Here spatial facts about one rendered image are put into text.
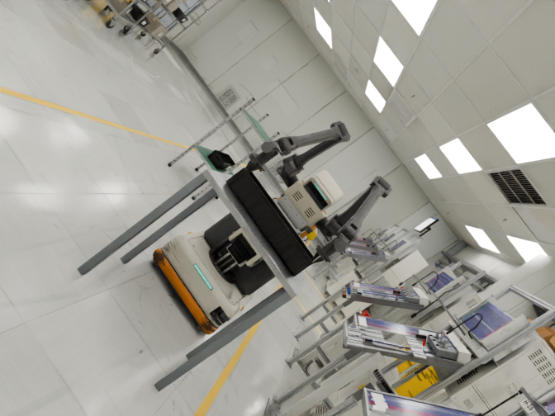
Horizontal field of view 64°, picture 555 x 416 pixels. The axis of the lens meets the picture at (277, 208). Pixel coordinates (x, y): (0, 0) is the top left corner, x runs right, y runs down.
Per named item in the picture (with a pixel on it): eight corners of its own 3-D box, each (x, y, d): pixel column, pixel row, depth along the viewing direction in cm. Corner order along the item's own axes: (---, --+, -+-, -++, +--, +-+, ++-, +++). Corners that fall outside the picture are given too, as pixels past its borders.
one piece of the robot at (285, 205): (256, 211, 281) (284, 191, 278) (282, 248, 278) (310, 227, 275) (251, 212, 265) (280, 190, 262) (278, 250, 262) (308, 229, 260)
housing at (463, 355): (455, 371, 301) (459, 351, 300) (438, 347, 349) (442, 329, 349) (467, 374, 300) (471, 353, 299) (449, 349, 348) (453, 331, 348)
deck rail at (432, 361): (356, 349, 308) (357, 341, 307) (355, 348, 309) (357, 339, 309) (462, 372, 298) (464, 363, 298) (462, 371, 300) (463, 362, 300)
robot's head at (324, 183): (313, 178, 283) (326, 167, 272) (332, 205, 281) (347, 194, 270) (299, 186, 274) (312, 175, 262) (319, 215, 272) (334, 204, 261)
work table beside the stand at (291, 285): (123, 257, 258) (231, 175, 248) (192, 359, 252) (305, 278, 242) (76, 268, 214) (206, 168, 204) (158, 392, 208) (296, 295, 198)
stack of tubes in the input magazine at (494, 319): (480, 340, 300) (514, 318, 296) (459, 319, 350) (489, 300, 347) (491, 356, 299) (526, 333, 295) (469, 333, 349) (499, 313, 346)
